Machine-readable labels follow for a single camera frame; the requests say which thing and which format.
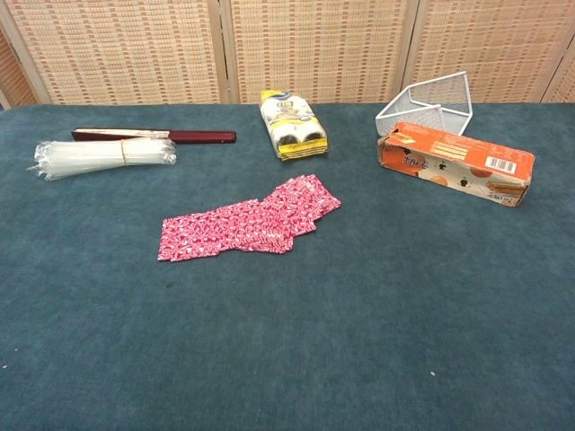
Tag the clear plastic straw bundle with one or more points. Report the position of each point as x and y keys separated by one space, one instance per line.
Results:
x=85 y=159

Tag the pink patterned cloth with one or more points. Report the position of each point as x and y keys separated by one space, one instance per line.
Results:
x=251 y=231

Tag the tan rubber band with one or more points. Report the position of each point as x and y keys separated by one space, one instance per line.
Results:
x=126 y=152

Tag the yellow plastic bag pack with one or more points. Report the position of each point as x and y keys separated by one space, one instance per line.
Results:
x=292 y=125

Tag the orange cardboard box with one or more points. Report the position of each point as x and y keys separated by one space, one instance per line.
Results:
x=453 y=164

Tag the woven bamboo screen panel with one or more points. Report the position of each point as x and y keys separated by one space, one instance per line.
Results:
x=494 y=45
x=11 y=76
x=563 y=87
x=126 y=49
x=319 y=49

